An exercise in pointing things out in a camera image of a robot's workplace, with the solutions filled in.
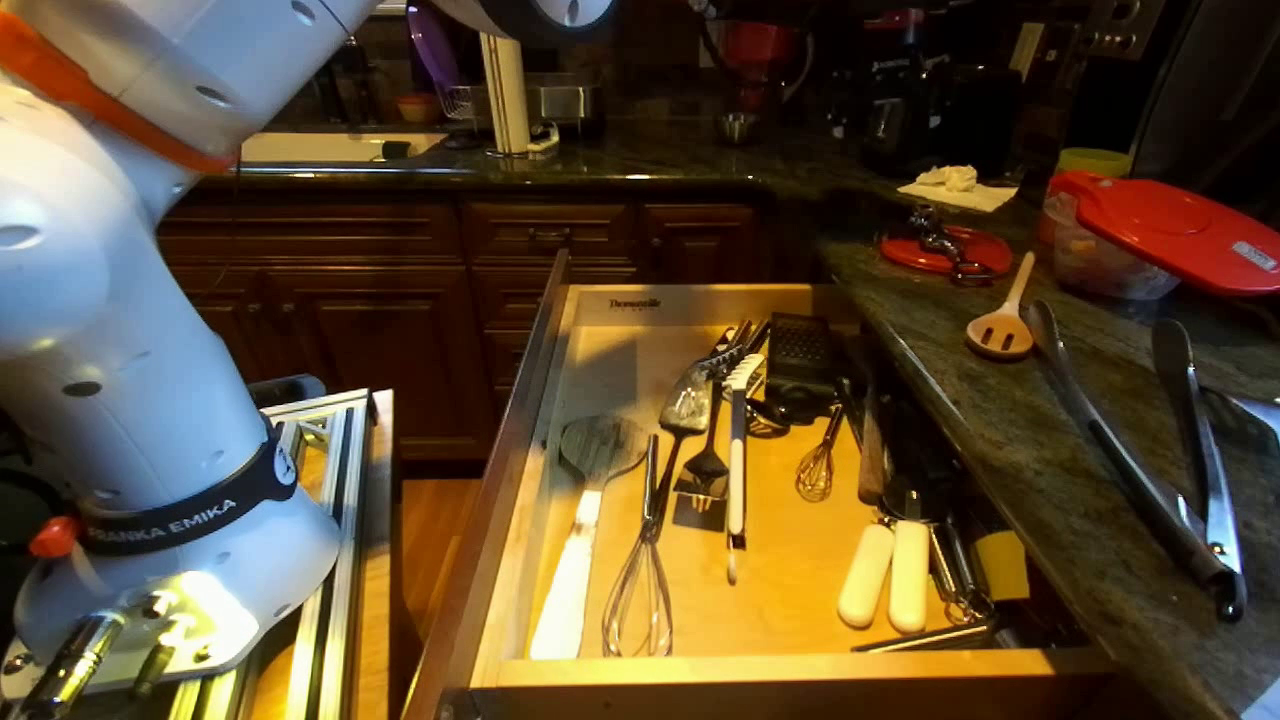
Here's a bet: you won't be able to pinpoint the large metal whisk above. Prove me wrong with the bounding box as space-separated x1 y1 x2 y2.
598 432 679 659

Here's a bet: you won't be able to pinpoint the white handled mesh spatula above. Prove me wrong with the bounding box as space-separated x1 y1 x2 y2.
529 411 652 663

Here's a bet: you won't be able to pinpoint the small metal whisk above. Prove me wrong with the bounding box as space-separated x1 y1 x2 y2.
790 405 853 510

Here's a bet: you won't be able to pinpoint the open wooden kitchen drawer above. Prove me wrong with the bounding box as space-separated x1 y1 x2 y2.
403 250 1113 720

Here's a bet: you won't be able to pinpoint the silver black coffee maker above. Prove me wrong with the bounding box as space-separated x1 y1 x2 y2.
1076 0 1172 66

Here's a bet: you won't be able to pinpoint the white paper napkin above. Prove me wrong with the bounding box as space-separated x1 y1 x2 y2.
897 162 1023 216

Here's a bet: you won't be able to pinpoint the wooden handled utensil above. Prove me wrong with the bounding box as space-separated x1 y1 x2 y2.
856 397 897 510

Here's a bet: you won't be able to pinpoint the wooden slotted spoon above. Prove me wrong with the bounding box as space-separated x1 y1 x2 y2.
964 250 1039 362

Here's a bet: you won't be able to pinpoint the small black spatula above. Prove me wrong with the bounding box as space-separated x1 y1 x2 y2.
673 385 736 538

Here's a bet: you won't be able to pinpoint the dark wood sink cabinets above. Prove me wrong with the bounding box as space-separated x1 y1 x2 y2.
156 178 815 473

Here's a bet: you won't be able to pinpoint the purple utensil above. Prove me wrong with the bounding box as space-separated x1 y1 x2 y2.
403 6 464 95

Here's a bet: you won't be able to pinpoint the black box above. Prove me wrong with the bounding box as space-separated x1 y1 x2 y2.
763 313 848 427

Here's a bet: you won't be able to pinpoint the long metal tongs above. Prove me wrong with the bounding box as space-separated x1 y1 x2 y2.
1023 296 1253 628

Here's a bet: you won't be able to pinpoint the white wall outlet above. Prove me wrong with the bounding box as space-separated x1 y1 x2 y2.
1006 15 1052 81

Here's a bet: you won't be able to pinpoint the metal slotted turner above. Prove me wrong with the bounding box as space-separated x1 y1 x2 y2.
652 347 733 504

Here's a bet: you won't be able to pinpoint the orange and green cup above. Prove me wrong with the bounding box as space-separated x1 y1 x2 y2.
1056 143 1137 183

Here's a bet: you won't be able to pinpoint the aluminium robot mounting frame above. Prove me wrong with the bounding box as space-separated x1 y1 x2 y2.
173 385 394 720

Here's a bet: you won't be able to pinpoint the clear plastic container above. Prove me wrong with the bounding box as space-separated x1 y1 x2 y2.
1037 183 1188 304

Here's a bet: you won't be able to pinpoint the round red lid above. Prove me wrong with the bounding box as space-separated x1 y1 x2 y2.
876 222 1021 284

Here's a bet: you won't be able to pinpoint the red mug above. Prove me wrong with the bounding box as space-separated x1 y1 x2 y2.
721 11 815 116

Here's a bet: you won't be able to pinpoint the yellow block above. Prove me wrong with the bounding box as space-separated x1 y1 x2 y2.
976 527 1032 608

